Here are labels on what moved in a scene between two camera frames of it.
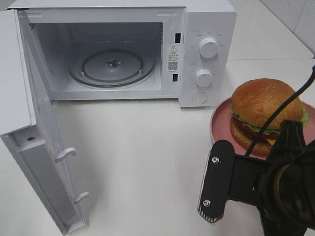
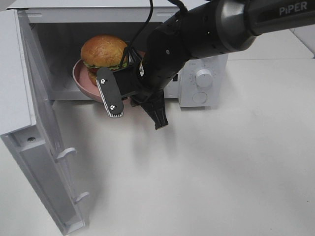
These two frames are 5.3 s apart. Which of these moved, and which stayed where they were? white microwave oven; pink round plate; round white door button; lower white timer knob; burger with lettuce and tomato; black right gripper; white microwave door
Moved: black right gripper; pink round plate; burger with lettuce and tomato
Stayed: round white door button; white microwave oven; lower white timer knob; white microwave door
